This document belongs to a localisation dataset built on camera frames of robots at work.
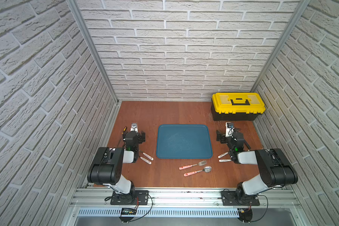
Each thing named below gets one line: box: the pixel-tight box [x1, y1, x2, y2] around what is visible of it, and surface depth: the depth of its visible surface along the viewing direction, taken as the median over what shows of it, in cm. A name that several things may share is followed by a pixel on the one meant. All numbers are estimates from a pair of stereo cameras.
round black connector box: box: [237, 208, 253, 223], surface depth 71 cm
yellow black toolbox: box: [210, 92, 267, 122], surface depth 99 cm
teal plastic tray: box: [156, 124, 213, 160], surface depth 97 cm
